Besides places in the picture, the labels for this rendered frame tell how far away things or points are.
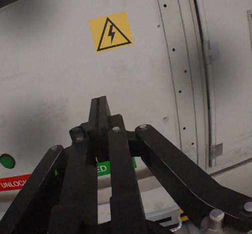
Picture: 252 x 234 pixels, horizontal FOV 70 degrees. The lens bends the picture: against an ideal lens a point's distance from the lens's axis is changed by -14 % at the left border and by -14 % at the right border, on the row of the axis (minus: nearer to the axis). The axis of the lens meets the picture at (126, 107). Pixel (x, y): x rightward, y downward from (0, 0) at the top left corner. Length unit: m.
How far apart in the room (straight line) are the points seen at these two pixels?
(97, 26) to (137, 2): 0.07
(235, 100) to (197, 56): 0.17
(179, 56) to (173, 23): 0.08
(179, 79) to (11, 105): 0.39
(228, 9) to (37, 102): 0.48
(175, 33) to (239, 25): 0.18
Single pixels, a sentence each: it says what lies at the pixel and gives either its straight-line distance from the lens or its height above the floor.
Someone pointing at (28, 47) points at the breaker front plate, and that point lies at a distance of 0.32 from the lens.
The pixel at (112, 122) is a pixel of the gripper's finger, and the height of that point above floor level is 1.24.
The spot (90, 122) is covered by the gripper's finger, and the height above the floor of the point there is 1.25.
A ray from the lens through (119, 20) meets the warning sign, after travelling 0.30.
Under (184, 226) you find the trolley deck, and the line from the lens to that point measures 0.55.
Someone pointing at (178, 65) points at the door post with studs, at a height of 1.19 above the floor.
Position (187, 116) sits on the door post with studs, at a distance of 0.57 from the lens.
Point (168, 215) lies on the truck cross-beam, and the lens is 0.50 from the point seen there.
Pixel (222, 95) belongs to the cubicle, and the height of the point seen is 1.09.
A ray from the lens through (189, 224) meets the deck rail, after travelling 0.55.
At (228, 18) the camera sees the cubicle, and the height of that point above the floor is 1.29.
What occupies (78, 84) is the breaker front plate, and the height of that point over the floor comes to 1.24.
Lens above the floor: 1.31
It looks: 22 degrees down
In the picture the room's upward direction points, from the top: 13 degrees counter-clockwise
